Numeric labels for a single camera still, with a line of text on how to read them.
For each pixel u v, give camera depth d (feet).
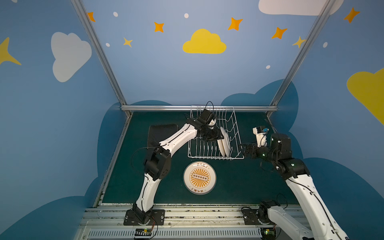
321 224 1.29
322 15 2.36
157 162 1.75
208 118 2.37
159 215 2.46
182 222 2.41
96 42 2.63
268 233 2.40
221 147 2.83
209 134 2.52
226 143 2.88
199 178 2.85
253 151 2.09
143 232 2.39
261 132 2.09
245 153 2.17
